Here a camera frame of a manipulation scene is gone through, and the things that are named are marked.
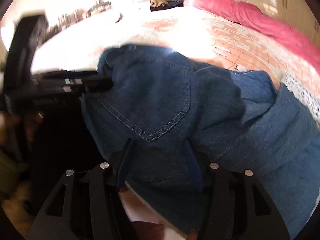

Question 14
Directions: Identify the blue denim pants lace hem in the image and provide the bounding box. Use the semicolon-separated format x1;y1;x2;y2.
82;44;319;238

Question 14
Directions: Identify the white orange fleece blanket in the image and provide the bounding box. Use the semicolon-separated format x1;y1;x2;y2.
31;7;319;120

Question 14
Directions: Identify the white curved footboard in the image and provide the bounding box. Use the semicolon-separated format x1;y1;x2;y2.
0;7;123;53

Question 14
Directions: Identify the pile of clothes on chair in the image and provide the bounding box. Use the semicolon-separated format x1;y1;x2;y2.
150;0;184;11

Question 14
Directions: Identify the pink duvet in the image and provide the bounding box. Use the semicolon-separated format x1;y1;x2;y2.
183;0;319;73

